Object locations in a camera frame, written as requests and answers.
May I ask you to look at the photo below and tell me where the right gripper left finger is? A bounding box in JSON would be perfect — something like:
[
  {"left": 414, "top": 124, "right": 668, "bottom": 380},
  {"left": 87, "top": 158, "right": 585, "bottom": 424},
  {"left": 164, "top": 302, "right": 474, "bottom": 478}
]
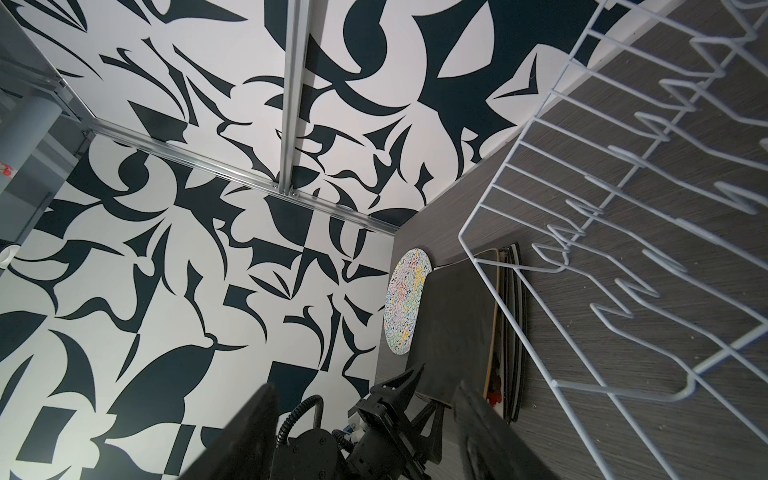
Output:
[{"left": 180, "top": 383, "right": 279, "bottom": 480}]

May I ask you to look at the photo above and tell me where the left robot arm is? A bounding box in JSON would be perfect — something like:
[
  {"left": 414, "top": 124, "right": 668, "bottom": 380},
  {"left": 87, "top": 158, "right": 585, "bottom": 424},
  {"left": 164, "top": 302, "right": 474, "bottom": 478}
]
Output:
[{"left": 270, "top": 366, "right": 446, "bottom": 479}]

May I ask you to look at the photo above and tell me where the floral square plate black rim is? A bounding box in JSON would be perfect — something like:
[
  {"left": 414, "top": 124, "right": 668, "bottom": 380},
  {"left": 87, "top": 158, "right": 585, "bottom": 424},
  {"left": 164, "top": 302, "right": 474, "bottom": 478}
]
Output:
[{"left": 485, "top": 306, "right": 507, "bottom": 416}]

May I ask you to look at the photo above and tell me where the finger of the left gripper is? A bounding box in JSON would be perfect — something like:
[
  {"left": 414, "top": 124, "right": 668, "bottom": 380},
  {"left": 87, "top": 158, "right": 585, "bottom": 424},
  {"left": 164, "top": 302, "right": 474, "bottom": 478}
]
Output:
[
  {"left": 413, "top": 400, "right": 445, "bottom": 464},
  {"left": 370, "top": 363, "right": 425, "bottom": 412}
]

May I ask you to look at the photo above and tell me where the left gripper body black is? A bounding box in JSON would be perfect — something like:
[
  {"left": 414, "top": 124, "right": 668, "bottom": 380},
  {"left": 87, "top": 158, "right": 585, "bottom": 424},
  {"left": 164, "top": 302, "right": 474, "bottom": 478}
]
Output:
[{"left": 346, "top": 395, "right": 432, "bottom": 479}]

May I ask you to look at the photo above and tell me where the white wire dish rack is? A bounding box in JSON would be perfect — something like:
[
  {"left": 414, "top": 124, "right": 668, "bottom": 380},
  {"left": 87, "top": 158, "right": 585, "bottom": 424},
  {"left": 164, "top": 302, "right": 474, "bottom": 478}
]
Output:
[{"left": 459, "top": 1, "right": 767, "bottom": 479}]

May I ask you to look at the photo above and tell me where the dark glass plate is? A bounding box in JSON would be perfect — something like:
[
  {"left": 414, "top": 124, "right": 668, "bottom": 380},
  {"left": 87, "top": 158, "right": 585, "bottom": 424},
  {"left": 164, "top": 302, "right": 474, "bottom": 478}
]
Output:
[{"left": 406, "top": 259, "right": 497, "bottom": 406}]

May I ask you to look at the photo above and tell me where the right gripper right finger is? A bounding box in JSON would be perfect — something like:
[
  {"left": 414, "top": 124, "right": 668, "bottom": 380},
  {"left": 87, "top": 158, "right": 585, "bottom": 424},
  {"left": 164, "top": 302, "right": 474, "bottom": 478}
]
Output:
[{"left": 453, "top": 383, "right": 558, "bottom": 479}]

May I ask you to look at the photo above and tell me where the white square plate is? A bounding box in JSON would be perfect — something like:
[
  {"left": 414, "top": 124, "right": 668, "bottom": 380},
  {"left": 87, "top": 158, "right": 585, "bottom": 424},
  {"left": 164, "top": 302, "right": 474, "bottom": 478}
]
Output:
[
  {"left": 501, "top": 267, "right": 518, "bottom": 423},
  {"left": 511, "top": 270, "right": 528, "bottom": 422}
]

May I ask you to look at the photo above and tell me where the colourful speckled round plate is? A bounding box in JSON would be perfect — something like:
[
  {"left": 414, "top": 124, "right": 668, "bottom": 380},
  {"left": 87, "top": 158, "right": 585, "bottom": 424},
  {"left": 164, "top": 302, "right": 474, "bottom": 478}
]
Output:
[{"left": 383, "top": 248, "right": 433, "bottom": 355}]

